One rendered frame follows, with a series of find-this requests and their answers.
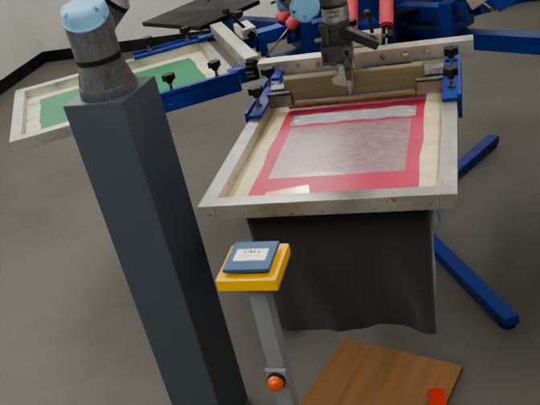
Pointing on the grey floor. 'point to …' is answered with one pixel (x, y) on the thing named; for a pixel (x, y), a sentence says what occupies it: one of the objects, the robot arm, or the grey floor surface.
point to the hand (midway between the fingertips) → (353, 87)
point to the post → (267, 317)
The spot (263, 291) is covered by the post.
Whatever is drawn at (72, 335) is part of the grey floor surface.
